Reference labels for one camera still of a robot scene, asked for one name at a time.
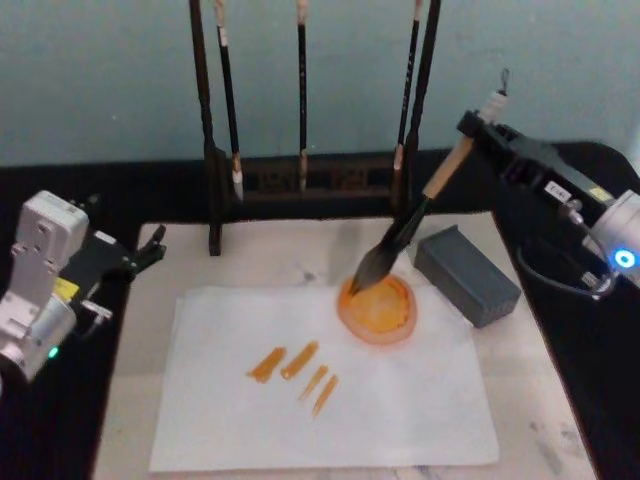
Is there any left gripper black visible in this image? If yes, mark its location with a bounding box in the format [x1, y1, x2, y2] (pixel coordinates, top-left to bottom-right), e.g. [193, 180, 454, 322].
[53, 193, 169, 307]

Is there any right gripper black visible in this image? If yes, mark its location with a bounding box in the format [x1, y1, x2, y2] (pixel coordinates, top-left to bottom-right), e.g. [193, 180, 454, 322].
[455, 110, 619, 224]

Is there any large calligraphy brush tan handle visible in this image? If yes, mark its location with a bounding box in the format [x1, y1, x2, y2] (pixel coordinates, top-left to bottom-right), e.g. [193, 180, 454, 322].
[348, 67, 512, 297]

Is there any hanging black calligraphy brush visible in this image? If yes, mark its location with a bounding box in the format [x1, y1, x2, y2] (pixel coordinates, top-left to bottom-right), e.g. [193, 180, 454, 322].
[213, 0, 246, 202]
[391, 0, 424, 202]
[294, 0, 310, 194]

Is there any black wooden brush rack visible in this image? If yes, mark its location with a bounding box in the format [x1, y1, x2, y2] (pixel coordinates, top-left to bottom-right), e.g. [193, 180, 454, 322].
[187, 0, 444, 257]

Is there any grey rectangular block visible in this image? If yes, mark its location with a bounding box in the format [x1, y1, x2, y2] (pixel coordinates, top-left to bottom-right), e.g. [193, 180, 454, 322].
[413, 224, 522, 330]

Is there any orange paint dish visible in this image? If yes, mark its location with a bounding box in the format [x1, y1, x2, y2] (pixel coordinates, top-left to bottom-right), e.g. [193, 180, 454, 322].
[335, 273, 419, 347]

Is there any black table cloth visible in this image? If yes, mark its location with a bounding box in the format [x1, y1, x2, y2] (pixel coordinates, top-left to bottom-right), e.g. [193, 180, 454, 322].
[0, 141, 640, 480]

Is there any pale felt mat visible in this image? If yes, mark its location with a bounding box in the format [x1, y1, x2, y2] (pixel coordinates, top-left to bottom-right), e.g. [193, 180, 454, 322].
[93, 208, 597, 480]

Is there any white paper sheet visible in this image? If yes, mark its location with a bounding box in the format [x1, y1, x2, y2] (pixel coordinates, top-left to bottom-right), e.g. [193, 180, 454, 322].
[148, 283, 502, 474]

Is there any right gripper dark cable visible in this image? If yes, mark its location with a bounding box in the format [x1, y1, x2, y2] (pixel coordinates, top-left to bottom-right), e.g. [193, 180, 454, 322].
[516, 199, 617, 302]

